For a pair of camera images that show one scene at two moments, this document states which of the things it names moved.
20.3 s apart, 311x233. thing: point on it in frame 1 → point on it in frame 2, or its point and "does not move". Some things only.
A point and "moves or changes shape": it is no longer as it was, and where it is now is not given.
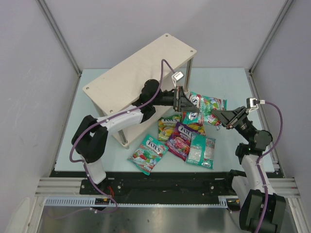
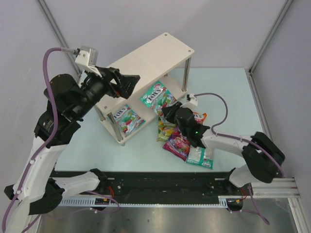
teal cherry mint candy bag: (205, 105) moves or changes shape
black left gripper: (177, 98) → (112, 81)
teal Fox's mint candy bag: (147, 153) moves or changes shape
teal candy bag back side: (201, 151) does not move
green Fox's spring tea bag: (166, 124) does not move
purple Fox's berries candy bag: (179, 142) does not move
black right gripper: (238, 119) → (172, 110)
